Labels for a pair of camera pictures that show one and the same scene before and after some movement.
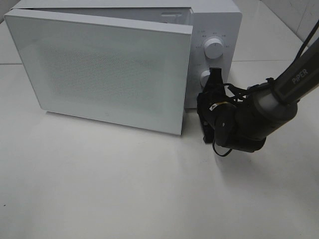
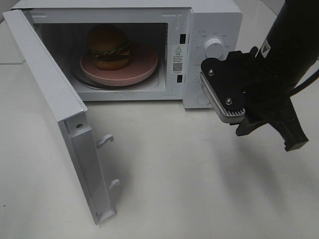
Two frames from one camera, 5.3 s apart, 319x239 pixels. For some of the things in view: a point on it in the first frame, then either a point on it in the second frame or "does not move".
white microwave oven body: [216, 34] does not move
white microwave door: [129, 72] to [70, 111]
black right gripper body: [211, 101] to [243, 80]
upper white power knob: [213, 48] does not move
